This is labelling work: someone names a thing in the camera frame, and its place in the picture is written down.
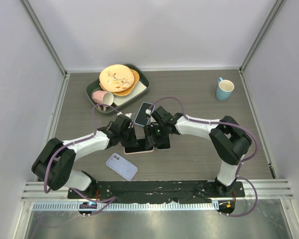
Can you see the floral cream plate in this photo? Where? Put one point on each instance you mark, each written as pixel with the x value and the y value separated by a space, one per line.
pixel 116 78

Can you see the white paper sheet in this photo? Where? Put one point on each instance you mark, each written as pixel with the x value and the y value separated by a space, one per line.
pixel 139 88

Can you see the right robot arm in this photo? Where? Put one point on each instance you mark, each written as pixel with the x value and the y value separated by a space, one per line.
pixel 229 140

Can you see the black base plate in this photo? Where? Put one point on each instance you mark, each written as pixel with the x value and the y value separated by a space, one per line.
pixel 158 192

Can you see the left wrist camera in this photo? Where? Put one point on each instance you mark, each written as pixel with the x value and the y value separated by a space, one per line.
pixel 127 115

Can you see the white-edged phone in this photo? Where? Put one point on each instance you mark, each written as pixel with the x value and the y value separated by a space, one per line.
pixel 165 145

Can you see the blue mug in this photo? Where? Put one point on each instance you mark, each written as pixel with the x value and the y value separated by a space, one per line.
pixel 224 89

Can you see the lavender phone case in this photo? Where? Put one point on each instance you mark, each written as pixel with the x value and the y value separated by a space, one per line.
pixel 121 166

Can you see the pink mug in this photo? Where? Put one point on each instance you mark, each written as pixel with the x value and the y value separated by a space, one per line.
pixel 103 97

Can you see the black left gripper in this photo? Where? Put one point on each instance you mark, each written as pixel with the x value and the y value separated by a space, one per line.
pixel 133 141

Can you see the white cable duct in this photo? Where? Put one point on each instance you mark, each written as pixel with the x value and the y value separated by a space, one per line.
pixel 85 206

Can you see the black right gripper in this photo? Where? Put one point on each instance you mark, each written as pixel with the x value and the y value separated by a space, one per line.
pixel 149 130

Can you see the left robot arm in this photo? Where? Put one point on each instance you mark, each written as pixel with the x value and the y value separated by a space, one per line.
pixel 54 165

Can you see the dark green tray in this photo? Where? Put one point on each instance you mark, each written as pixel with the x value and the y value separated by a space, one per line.
pixel 95 86

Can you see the light blue phone case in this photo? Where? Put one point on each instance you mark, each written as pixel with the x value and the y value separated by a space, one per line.
pixel 142 114

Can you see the woven orange plate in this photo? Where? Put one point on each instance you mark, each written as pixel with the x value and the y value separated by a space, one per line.
pixel 132 87

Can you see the dark blue phone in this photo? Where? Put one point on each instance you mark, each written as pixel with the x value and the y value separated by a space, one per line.
pixel 141 115

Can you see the teal-edged phone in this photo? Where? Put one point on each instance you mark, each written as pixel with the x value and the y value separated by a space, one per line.
pixel 141 143

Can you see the pink phone case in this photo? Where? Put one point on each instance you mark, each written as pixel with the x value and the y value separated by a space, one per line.
pixel 137 150

